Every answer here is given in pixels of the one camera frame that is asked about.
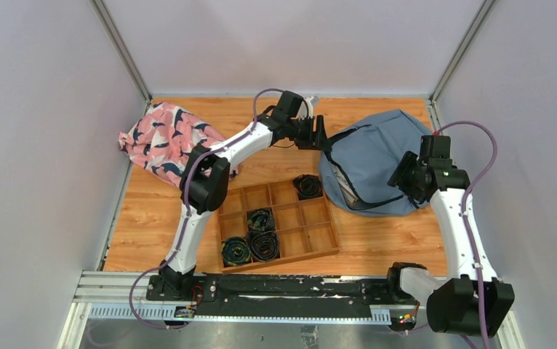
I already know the blue grey backpack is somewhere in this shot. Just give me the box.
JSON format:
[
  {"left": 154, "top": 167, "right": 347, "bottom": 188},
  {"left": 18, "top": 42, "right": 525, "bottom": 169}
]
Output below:
[{"left": 318, "top": 109, "right": 432, "bottom": 217}]

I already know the white furniture book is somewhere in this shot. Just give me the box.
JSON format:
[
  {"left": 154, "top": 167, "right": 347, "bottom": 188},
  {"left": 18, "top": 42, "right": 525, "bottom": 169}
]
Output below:
[{"left": 331, "top": 164, "right": 360, "bottom": 209}]

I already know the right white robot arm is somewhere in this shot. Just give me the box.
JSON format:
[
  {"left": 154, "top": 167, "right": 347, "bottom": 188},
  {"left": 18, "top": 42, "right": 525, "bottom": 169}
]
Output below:
[{"left": 385, "top": 135, "right": 515, "bottom": 338}]

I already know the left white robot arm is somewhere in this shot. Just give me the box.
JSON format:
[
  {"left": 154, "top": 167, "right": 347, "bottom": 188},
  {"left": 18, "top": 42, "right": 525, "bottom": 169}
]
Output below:
[{"left": 158, "top": 90, "right": 331, "bottom": 300}]

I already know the rolled black belt top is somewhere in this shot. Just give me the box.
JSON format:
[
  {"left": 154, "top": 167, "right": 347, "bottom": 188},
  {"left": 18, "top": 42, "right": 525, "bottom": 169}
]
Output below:
[{"left": 292, "top": 174, "right": 323, "bottom": 200}]

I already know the wooden compartment tray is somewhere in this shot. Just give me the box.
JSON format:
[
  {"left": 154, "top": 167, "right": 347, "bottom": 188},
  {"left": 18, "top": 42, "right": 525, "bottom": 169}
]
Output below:
[{"left": 217, "top": 179, "right": 340, "bottom": 273}]

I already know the rolled green belt middle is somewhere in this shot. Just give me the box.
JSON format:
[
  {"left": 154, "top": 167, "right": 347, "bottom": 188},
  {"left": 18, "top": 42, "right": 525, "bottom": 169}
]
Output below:
[{"left": 247, "top": 207, "right": 276, "bottom": 232}]

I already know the rolled dark belt bottom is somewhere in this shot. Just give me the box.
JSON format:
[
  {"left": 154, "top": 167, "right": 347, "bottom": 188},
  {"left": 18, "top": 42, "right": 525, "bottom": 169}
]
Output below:
[{"left": 247, "top": 230, "right": 280, "bottom": 262}]

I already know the pink patterned cloth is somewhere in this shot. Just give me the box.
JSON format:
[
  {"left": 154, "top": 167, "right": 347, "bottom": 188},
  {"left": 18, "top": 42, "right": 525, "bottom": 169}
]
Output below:
[{"left": 118, "top": 102, "right": 226, "bottom": 187}]

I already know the rolled green belt bottom-left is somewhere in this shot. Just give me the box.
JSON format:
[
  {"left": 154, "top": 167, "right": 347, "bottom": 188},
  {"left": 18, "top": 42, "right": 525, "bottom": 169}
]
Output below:
[{"left": 221, "top": 236, "right": 252, "bottom": 267}]

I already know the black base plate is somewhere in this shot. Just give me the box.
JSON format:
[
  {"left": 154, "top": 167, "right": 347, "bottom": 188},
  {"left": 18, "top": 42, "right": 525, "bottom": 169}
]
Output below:
[{"left": 144, "top": 274, "right": 417, "bottom": 319}]

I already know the aluminium rail frame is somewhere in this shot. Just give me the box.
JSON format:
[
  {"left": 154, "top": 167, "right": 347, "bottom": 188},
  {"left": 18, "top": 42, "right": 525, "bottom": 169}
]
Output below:
[{"left": 57, "top": 269, "right": 525, "bottom": 349}]

